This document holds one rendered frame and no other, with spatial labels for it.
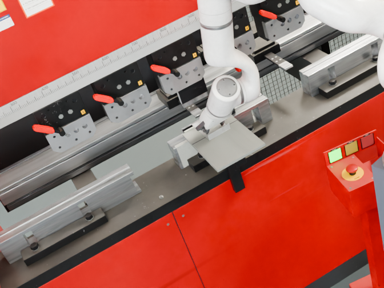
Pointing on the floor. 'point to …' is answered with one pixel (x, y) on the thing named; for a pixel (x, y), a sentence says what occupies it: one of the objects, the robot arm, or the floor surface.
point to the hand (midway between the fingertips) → (213, 124)
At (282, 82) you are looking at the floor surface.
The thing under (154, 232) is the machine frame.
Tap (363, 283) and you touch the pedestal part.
